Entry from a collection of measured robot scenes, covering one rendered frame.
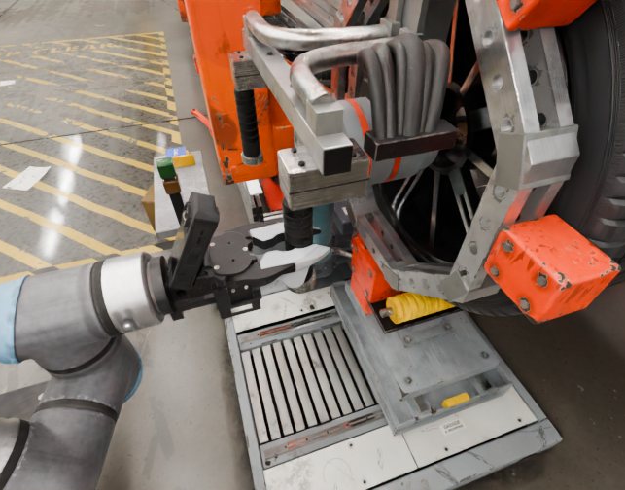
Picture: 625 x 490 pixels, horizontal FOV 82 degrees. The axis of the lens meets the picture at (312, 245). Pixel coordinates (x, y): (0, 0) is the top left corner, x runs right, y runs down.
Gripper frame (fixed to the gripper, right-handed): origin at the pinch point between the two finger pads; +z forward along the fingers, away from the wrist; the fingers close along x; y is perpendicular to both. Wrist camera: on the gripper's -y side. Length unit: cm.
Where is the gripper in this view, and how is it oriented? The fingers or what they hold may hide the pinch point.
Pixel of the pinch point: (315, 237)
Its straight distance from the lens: 46.1
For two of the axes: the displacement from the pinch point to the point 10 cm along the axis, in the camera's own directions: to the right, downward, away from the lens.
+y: 0.0, 7.1, 7.1
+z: 9.5, -2.2, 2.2
